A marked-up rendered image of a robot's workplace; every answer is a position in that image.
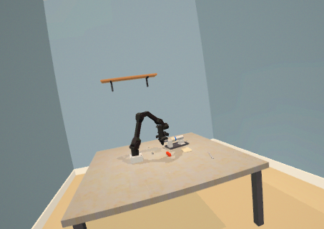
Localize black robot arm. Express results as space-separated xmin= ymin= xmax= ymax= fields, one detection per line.
xmin=129 ymin=111 xmax=169 ymax=157

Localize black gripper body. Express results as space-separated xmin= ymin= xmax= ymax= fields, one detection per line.
xmin=156 ymin=131 xmax=168 ymax=141

